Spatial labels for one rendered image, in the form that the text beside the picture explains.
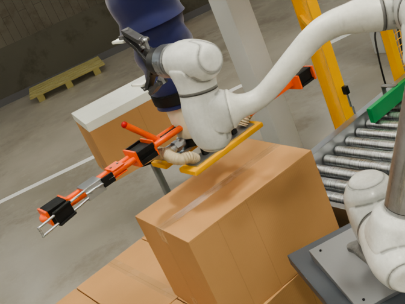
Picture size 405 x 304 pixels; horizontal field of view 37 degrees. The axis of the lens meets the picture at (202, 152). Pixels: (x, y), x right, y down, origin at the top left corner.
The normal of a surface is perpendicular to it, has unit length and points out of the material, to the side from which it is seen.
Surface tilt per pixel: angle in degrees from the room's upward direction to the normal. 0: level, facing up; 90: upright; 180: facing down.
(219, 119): 88
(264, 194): 90
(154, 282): 0
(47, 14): 90
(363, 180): 2
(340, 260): 5
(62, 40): 90
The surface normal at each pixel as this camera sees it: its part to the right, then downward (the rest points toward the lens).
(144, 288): -0.37, -0.85
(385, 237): -0.73, 0.04
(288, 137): 0.59, 0.10
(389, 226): -0.57, -0.21
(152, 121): 0.40, 0.22
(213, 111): 0.13, 0.22
